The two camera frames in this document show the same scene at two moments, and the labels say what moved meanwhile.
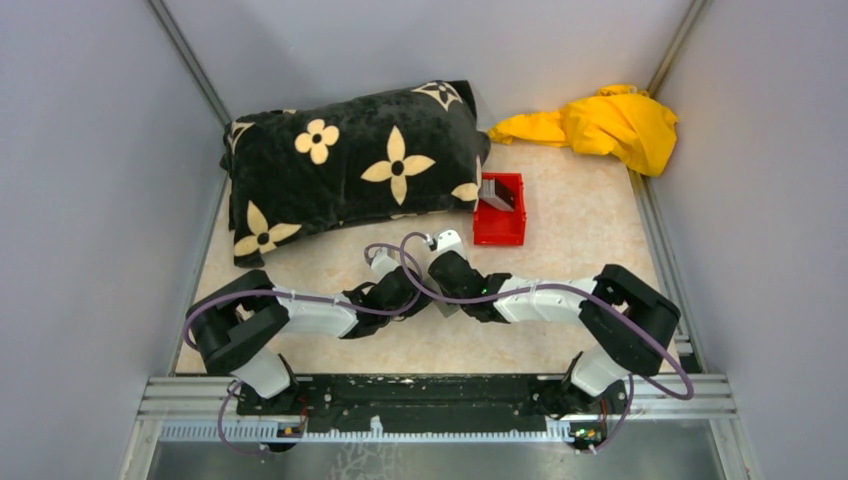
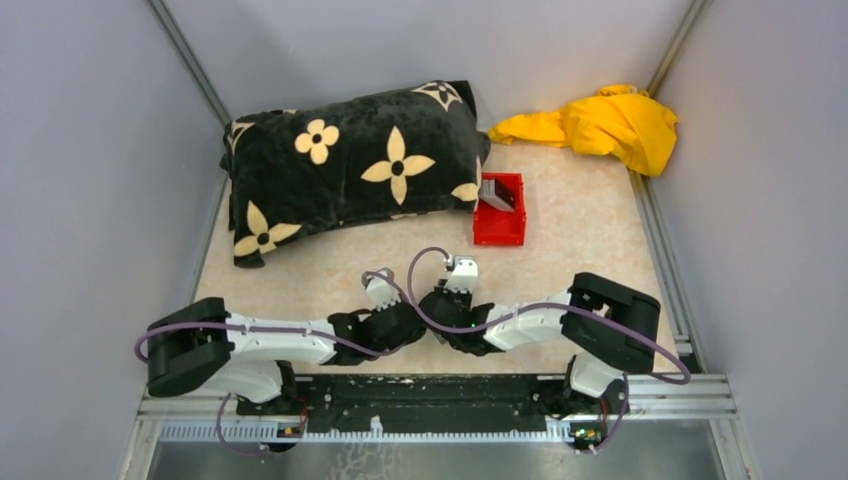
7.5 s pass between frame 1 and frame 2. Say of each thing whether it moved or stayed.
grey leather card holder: moved
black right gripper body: moved
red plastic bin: stayed
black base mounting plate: stayed
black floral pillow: stayed
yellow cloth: stayed
